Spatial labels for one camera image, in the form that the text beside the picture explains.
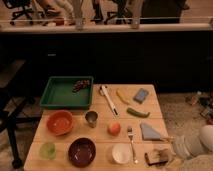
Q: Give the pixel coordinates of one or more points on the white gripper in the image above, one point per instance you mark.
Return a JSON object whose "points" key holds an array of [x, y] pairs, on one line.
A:
{"points": [[179, 148]]}

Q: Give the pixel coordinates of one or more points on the brown whiteboard eraser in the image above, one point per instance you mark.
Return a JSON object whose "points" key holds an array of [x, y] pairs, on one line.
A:
{"points": [[158, 157]]}

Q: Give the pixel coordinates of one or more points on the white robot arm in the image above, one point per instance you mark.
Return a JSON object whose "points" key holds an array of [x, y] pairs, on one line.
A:
{"points": [[192, 152]]}

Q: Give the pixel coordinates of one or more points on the green plastic tray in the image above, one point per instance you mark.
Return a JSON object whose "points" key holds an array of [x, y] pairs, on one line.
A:
{"points": [[58, 93]]}

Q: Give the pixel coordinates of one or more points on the blue folded cloth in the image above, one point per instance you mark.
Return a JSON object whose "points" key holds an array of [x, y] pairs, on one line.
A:
{"points": [[149, 133]]}

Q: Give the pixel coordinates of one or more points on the silver fork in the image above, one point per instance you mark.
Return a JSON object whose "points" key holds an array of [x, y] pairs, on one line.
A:
{"points": [[130, 136]]}

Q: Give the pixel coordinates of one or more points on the white small bowl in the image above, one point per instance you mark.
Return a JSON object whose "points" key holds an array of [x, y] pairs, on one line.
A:
{"points": [[121, 153]]}

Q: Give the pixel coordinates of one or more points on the green chili pepper toy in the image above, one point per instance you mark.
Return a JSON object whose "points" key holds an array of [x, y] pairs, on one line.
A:
{"points": [[137, 113]]}

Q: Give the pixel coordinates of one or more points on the orange fruit toy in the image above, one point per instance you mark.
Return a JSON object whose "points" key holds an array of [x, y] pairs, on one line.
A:
{"points": [[114, 128]]}

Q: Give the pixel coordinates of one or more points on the blue sponge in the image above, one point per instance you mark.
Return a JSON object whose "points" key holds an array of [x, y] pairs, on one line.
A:
{"points": [[141, 95]]}

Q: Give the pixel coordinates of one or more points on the yellow banana toy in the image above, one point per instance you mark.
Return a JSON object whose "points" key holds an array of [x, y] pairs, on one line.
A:
{"points": [[122, 97]]}

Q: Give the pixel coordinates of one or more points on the metal cup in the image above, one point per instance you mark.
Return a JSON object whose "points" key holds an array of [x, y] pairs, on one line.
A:
{"points": [[91, 118]]}

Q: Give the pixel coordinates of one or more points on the dark purple bowl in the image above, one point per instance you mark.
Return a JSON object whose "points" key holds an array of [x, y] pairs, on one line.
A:
{"points": [[82, 152]]}

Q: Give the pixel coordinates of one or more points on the dark grape bunch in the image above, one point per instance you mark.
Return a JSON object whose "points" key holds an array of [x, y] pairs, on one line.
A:
{"points": [[81, 84]]}

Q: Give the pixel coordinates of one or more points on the orange bowl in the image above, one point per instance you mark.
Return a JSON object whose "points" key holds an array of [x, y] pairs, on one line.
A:
{"points": [[60, 122]]}

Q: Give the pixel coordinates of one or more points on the green small cup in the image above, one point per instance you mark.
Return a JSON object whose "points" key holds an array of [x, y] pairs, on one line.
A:
{"points": [[47, 150]]}

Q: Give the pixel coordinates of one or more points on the black office chair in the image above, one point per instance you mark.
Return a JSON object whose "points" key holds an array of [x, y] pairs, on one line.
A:
{"points": [[24, 9]]}

